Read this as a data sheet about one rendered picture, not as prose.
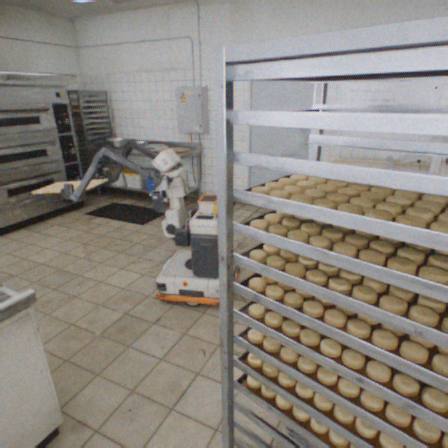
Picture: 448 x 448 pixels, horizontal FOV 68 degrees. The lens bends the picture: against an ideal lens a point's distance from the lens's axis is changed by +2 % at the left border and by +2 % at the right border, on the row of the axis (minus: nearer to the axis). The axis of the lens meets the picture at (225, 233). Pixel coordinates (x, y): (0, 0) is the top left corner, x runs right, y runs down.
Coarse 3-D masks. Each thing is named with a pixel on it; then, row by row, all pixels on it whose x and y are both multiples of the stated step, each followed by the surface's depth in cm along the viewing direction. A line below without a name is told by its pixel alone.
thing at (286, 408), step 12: (252, 384) 105; (264, 396) 103; (276, 396) 103; (276, 408) 99; (288, 408) 98; (300, 420) 95; (312, 420) 93; (312, 432) 92; (324, 432) 91; (336, 444) 88; (348, 444) 89
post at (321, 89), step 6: (318, 84) 102; (324, 84) 101; (318, 90) 103; (324, 90) 102; (318, 96) 103; (324, 96) 103; (318, 102) 104; (324, 102) 104; (312, 132) 108; (318, 132) 107; (312, 150) 110; (318, 150) 109; (312, 156) 110; (318, 156) 110
